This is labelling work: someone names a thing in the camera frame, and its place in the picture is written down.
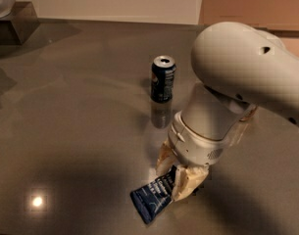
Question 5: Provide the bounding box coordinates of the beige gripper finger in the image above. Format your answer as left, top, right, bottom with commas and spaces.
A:
172, 164, 209, 202
156, 140, 177, 176

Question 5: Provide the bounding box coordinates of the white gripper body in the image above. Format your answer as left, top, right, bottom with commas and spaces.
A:
168, 112, 230, 166

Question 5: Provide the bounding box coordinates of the blue rxbar blueberry wrapper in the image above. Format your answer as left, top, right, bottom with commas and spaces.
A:
129, 165, 176, 224

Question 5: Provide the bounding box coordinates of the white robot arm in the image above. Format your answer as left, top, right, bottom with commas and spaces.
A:
156, 23, 299, 201

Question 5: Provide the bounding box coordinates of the dark blue soda can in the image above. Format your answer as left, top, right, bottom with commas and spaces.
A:
151, 55, 176, 103

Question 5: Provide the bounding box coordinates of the dark square stand block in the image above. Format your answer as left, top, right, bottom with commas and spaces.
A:
0, 2, 40, 45

